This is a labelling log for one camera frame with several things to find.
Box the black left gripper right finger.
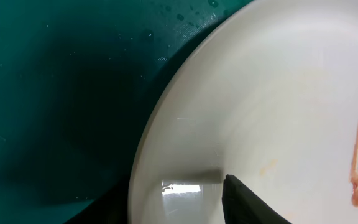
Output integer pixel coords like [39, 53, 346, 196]
[221, 175, 290, 224]

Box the teal plastic tray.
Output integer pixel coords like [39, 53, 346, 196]
[0, 0, 246, 223]

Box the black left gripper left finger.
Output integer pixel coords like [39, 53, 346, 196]
[64, 175, 130, 224]

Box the white plate with ketchup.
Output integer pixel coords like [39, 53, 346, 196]
[129, 1, 358, 223]

